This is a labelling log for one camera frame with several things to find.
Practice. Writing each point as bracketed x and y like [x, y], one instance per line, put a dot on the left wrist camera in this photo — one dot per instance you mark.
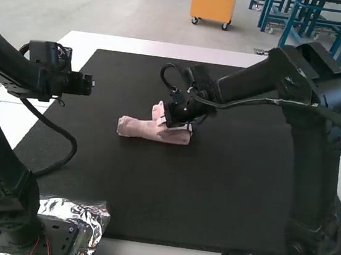
[47, 53]

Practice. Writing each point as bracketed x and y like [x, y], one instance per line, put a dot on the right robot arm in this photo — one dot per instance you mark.
[314, 170]

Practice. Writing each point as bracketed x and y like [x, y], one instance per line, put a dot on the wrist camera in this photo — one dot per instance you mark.
[47, 53]
[201, 77]

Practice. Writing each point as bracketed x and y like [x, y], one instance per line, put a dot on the black mat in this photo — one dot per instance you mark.
[182, 182]

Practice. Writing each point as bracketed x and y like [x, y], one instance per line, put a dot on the orange wheeled cabinet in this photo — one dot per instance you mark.
[212, 0]

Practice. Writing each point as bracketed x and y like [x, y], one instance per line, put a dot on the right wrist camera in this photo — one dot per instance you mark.
[201, 77]

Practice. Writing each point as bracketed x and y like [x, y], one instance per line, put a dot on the silver foil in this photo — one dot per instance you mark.
[85, 216]

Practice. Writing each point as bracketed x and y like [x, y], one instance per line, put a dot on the blue metal frame trolley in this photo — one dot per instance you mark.
[268, 5]
[327, 16]

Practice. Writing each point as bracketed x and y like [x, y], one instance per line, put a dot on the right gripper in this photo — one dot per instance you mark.
[185, 107]

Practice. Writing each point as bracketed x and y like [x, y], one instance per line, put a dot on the pale towel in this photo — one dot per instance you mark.
[139, 128]

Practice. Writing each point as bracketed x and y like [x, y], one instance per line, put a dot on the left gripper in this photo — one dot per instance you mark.
[76, 83]

